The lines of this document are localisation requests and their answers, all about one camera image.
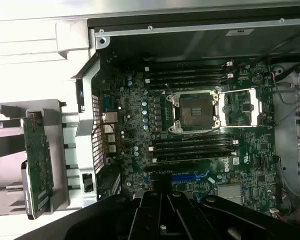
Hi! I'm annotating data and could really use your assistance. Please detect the blue expansion slot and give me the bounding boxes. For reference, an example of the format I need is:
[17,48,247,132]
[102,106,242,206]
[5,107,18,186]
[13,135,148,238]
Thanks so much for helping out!
[144,171,211,186]

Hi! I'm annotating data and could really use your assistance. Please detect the silver Ethernet port block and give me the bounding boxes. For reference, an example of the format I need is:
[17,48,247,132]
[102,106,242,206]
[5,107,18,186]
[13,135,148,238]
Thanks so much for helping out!
[101,112,118,124]

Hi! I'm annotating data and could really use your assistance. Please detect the silver chipset heatsink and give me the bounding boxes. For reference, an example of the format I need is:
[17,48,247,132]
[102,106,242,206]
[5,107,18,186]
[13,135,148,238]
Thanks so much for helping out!
[216,184,243,205]

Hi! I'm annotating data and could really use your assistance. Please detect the white plastic fixture block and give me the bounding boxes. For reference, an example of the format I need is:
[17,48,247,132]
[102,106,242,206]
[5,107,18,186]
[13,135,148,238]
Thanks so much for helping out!
[55,19,97,61]

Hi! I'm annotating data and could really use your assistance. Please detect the round coin cell battery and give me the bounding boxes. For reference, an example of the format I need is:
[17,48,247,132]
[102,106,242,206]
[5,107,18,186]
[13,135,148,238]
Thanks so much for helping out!
[252,71,265,85]

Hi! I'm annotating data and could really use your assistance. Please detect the white plug red black wires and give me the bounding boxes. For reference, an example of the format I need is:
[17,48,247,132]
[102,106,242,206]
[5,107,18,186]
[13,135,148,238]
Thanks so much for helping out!
[270,206,300,227]

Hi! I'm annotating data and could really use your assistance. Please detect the CPU socket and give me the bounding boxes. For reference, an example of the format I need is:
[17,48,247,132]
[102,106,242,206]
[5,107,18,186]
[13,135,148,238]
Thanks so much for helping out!
[166,89,222,133]

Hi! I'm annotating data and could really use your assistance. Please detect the thin metal locking lever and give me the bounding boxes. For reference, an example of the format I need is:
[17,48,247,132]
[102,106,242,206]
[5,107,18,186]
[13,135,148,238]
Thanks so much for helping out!
[164,83,176,96]

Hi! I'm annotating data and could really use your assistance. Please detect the green Dell motherboard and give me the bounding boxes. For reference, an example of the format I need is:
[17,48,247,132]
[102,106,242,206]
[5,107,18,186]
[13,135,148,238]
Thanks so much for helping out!
[97,51,282,218]

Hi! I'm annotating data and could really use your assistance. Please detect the open grey PC case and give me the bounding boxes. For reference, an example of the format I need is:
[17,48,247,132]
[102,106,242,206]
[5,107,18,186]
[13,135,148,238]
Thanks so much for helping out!
[69,13,300,227]

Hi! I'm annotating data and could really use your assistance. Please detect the teal rear port connector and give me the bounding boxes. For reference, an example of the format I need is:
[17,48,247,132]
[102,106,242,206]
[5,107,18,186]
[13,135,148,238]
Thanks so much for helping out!
[102,92,116,111]

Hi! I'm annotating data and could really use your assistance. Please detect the grey parts rack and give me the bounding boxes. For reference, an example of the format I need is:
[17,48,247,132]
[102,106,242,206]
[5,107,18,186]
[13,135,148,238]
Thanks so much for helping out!
[0,98,77,221]

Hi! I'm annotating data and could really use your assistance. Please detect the silver socket cover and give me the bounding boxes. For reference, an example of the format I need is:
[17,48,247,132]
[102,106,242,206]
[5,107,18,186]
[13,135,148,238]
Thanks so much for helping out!
[218,87,263,128]

